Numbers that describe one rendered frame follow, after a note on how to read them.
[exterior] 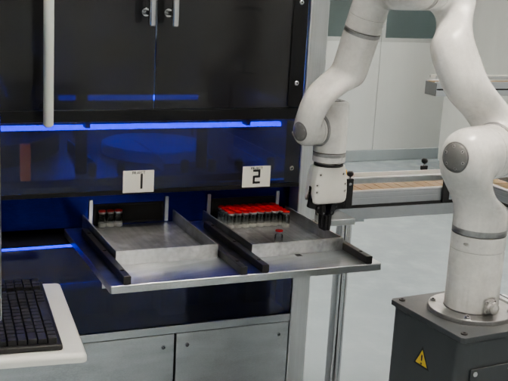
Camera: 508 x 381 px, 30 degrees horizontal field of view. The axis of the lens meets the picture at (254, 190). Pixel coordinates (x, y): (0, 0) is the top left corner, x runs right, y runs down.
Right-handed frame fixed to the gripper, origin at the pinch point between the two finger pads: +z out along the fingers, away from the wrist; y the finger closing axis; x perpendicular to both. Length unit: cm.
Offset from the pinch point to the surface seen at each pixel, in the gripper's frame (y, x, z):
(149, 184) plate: 37.4, -28.7, -5.7
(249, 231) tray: 10.9, -20.7, 7.4
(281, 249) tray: 12.6, 0.6, 6.0
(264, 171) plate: 3.9, -26.9, -7.9
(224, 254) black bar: 28.7, 0.8, 5.9
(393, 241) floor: -207, -254, 95
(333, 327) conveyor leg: -31, -41, 48
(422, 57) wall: -377, -467, 4
